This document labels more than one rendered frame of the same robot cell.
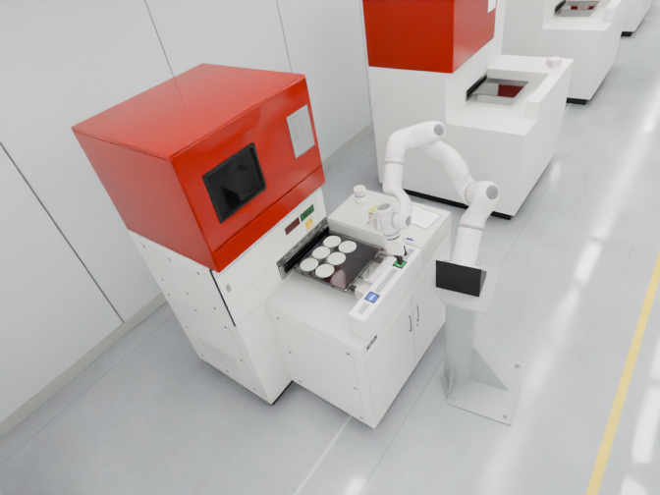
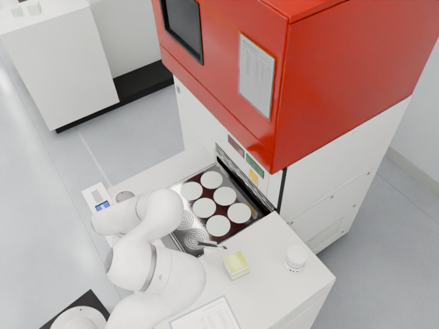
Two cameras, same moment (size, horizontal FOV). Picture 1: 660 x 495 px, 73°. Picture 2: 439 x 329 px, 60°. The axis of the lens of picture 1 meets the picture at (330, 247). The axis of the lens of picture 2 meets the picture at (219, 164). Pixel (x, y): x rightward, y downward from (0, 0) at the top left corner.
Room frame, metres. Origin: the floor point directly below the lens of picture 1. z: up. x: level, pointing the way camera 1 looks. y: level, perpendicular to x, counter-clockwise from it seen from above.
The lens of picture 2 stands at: (2.15, -0.87, 2.27)
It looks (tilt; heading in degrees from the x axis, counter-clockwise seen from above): 51 degrees down; 105
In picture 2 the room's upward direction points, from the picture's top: 3 degrees counter-clockwise
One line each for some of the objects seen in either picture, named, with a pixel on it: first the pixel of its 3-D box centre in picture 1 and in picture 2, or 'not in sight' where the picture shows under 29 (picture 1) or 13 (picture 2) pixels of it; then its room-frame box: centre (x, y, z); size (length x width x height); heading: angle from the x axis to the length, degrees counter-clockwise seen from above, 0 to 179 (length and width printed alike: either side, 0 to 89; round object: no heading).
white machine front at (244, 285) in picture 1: (278, 250); (221, 140); (1.87, 0.27, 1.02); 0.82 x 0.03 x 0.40; 136
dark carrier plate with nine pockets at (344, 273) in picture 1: (336, 258); (204, 207); (1.86, -0.02, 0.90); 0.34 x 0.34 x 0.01; 46
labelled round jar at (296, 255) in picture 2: (359, 194); (295, 259); (2.25, -0.24, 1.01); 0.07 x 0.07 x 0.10
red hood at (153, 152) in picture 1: (210, 157); (286, 15); (2.09, 0.50, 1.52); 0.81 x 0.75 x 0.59; 136
